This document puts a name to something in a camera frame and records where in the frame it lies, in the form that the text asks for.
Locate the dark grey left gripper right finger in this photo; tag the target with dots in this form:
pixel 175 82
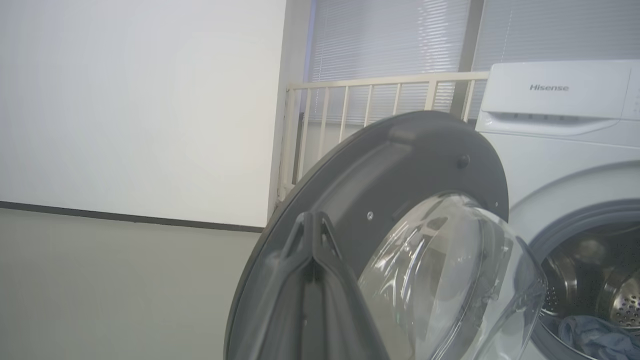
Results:
pixel 340 310

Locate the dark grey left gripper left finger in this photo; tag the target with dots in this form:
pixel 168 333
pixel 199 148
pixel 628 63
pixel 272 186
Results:
pixel 280 300

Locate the round dark glass washer door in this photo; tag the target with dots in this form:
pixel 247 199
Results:
pixel 400 165

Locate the blue printed garment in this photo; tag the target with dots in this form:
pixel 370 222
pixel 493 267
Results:
pixel 595 337

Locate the stainless steel washing machine drum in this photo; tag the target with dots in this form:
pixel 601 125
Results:
pixel 590 270

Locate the white Hisense washing machine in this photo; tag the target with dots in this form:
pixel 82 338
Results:
pixel 550 165

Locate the cream metal railing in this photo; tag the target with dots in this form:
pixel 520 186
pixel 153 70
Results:
pixel 380 80

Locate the white detergent drawer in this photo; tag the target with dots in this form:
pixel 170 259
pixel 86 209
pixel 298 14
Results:
pixel 555 105

